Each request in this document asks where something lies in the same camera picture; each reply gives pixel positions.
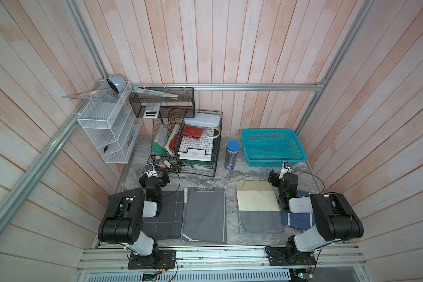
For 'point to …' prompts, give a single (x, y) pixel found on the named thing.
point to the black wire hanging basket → (174, 102)
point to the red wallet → (192, 132)
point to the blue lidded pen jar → (231, 155)
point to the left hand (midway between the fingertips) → (155, 172)
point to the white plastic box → (204, 119)
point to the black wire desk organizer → (187, 145)
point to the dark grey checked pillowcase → (168, 224)
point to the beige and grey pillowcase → (258, 210)
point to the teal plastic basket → (271, 147)
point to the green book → (158, 149)
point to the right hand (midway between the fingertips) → (281, 169)
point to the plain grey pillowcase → (204, 215)
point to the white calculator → (151, 110)
